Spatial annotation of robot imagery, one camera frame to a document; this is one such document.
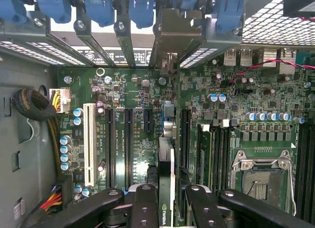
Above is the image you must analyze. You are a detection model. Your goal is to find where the black open PC case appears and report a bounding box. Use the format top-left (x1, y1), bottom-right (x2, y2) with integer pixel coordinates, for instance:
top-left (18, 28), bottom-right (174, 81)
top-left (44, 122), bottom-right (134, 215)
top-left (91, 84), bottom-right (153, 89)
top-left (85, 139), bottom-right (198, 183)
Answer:
top-left (0, 0), bottom-right (315, 228)

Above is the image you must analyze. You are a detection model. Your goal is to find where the metal port block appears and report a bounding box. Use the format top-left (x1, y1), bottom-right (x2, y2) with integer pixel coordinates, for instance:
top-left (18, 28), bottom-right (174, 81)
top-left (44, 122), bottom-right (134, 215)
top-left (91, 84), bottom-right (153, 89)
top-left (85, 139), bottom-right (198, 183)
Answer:
top-left (222, 47), bottom-right (296, 75)

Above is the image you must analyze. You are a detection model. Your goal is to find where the black sleeved power cable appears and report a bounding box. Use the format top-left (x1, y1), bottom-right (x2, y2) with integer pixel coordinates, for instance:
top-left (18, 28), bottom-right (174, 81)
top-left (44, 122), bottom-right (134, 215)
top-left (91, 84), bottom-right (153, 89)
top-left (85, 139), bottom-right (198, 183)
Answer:
top-left (11, 87), bottom-right (63, 179)

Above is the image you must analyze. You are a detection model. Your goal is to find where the white power connector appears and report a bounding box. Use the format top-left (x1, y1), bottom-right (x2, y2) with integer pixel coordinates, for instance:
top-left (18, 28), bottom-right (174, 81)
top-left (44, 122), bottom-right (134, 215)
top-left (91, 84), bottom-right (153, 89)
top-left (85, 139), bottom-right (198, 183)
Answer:
top-left (48, 88), bottom-right (72, 113)

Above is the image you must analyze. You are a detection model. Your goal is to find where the black connector with coloured wires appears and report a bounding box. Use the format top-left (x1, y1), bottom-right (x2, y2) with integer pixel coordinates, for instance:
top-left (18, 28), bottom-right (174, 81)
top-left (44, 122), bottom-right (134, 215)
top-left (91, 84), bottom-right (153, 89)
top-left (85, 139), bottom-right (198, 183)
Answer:
top-left (39, 174), bottom-right (73, 215)

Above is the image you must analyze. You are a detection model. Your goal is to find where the short black expansion slot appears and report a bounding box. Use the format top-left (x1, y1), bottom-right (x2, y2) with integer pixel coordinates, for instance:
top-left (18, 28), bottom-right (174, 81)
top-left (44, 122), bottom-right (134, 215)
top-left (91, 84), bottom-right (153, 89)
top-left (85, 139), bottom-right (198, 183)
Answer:
top-left (143, 107), bottom-right (155, 133)

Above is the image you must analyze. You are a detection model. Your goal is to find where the CPU socket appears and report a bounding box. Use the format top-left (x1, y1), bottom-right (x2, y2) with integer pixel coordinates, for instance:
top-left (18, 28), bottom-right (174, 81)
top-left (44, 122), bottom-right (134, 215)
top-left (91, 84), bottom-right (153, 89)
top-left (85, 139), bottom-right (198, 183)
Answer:
top-left (231, 149), bottom-right (297, 218)

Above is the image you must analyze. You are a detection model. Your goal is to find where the white expansion slot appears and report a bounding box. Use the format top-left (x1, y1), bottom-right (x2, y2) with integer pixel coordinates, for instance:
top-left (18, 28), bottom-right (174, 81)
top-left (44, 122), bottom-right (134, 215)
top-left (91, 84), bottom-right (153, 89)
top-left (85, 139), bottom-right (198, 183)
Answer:
top-left (83, 103), bottom-right (98, 187)

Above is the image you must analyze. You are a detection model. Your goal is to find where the metal expansion slot cover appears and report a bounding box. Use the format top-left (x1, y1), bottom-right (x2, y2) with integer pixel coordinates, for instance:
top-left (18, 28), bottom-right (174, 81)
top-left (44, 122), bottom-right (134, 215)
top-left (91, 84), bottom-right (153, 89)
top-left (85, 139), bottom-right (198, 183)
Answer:
top-left (148, 23), bottom-right (162, 67)
top-left (114, 19), bottom-right (136, 67)
top-left (73, 18), bottom-right (117, 67)

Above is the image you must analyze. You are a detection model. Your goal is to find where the green motherboard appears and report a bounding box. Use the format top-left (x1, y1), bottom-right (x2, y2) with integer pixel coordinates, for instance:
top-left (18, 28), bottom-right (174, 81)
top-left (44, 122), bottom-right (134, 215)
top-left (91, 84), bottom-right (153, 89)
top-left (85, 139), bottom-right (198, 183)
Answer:
top-left (57, 66), bottom-right (315, 218)

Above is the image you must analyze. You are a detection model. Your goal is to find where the red black twisted wire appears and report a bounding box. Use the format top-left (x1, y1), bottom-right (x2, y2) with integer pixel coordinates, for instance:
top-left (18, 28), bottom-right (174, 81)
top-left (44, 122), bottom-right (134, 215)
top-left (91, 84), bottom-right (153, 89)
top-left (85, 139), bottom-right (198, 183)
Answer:
top-left (230, 58), bottom-right (315, 96)

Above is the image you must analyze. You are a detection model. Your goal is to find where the wire locking lever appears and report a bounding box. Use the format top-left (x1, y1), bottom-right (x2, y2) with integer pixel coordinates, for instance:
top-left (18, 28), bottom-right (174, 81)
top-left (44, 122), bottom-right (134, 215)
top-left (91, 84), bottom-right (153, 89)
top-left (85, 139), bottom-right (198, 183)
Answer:
top-left (288, 160), bottom-right (298, 217)
top-left (247, 180), bottom-right (258, 196)

